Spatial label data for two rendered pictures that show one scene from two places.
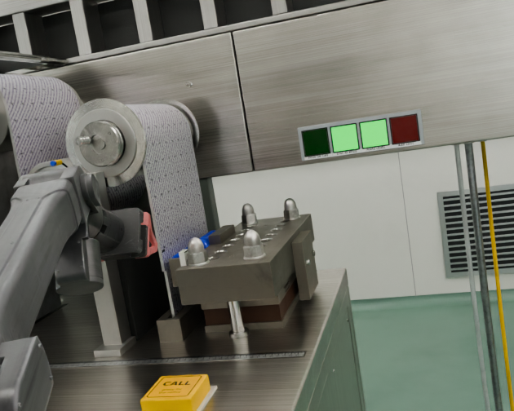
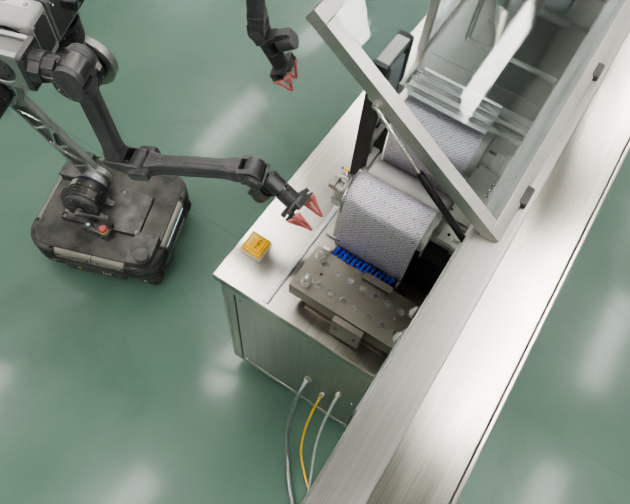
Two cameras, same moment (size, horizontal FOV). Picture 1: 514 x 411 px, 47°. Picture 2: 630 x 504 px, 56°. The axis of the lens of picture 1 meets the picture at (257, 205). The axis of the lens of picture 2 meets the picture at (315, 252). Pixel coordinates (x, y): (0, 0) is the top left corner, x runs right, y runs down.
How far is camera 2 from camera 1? 1.90 m
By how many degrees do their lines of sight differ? 88
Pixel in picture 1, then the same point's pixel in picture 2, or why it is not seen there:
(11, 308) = (162, 167)
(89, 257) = (256, 193)
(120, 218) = (291, 204)
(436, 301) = not seen: outside the picture
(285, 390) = (237, 282)
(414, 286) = not seen: outside the picture
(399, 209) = not seen: outside the picture
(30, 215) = (207, 164)
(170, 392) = (251, 240)
